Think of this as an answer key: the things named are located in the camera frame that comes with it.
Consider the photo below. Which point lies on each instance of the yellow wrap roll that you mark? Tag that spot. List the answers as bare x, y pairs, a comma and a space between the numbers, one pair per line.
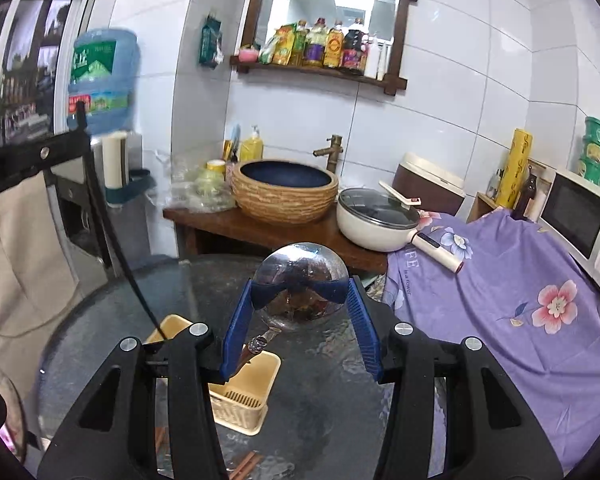
516, 167

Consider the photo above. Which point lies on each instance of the white microwave oven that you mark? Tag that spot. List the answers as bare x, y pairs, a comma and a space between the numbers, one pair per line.
575, 215

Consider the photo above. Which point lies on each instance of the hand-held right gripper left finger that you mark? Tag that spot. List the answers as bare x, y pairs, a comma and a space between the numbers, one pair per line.
235, 335

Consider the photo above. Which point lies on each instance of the purple label bottle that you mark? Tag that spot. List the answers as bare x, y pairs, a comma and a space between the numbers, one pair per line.
315, 47

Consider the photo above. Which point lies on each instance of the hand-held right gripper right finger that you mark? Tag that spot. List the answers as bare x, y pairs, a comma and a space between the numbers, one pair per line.
367, 335

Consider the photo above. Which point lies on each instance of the white water dispenser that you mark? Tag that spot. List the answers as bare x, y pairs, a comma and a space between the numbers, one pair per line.
75, 220

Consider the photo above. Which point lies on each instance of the wooden box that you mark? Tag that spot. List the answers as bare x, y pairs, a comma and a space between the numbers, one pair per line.
482, 206

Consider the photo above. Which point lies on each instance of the yellow seasoning packet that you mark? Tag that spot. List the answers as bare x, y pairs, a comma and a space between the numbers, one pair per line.
284, 45

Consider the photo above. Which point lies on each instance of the blue yellow brush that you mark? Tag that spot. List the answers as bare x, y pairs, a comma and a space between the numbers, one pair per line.
234, 142

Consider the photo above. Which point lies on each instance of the blue water jug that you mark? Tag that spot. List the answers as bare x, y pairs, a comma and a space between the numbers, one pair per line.
105, 75

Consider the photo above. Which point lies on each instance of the green wall packet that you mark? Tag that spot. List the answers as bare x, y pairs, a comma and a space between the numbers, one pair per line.
210, 42

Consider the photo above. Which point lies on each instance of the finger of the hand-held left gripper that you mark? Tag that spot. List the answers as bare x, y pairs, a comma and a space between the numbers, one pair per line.
20, 162

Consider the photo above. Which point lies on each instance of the yellow dish soap bottle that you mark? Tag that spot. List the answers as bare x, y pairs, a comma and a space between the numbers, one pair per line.
251, 147

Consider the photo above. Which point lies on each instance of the white paper cup stack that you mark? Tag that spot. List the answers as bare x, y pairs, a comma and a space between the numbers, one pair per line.
114, 160

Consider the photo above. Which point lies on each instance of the clear plastic bags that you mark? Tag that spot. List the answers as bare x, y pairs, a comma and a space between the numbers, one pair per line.
200, 190

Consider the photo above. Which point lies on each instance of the yellow lid jar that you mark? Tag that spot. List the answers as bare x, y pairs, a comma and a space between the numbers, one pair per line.
216, 166

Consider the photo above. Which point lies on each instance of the dark sauce bottle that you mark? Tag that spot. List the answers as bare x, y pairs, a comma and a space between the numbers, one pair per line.
353, 50

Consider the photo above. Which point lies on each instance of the pink bowl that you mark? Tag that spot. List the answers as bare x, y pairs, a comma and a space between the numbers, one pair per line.
248, 54

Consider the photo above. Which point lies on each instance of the woven texture wash basin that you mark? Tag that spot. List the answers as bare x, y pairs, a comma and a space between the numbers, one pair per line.
285, 200

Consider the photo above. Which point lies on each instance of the orange label bottle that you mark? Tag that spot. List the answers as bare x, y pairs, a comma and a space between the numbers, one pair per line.
334, 47

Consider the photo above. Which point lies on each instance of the wooden counter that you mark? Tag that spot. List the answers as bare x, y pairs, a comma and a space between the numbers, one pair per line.
215, 225

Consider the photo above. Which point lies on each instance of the brown white rice cooker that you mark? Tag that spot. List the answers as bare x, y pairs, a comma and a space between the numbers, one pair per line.
425, 187

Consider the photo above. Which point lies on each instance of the yellow oil bottle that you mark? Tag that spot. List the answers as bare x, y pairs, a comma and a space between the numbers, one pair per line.
300, 45

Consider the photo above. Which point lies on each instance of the small clear bottle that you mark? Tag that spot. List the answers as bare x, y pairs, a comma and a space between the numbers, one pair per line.
493, 185

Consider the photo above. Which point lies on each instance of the small green seasoning packet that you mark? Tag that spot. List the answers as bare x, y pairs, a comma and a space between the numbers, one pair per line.
267, 52

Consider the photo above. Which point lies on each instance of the steel ladle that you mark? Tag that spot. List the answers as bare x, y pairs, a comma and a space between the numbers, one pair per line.
300, 265

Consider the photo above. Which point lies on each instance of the dark glass bottle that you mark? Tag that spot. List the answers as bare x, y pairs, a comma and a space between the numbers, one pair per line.
526, 197

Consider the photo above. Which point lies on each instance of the white rice paddle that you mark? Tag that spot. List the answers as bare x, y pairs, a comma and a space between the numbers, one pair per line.
400, 195

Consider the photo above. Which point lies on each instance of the white bottle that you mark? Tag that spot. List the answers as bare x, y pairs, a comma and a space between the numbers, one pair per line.
372, 57

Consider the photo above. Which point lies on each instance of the brass faucet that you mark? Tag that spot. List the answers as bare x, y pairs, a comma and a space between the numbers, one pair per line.
333, 155

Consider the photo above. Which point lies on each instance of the brown wooden chopstick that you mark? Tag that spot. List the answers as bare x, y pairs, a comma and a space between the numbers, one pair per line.
242, 465
252, 466

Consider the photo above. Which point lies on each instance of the teal cup holder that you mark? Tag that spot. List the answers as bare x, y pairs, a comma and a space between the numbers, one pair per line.
130, 190

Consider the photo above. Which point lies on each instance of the glass door display fridge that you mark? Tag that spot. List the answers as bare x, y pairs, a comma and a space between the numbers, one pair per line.
25, 60

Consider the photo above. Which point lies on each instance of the purple floral cloth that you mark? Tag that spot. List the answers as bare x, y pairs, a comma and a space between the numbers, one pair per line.
480, 320

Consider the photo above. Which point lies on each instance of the beige plastic utensil holder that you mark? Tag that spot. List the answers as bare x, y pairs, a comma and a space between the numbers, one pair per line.
260, 410

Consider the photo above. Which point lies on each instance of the white pot with glass lid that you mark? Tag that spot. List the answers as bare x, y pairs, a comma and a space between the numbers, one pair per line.
365, 235

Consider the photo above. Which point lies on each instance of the green plastic tub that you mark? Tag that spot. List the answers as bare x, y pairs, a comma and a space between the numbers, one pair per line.
596, 150
592, 172
599, 127

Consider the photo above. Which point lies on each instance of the beige cloth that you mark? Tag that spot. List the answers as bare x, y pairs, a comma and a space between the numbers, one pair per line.
15, 270

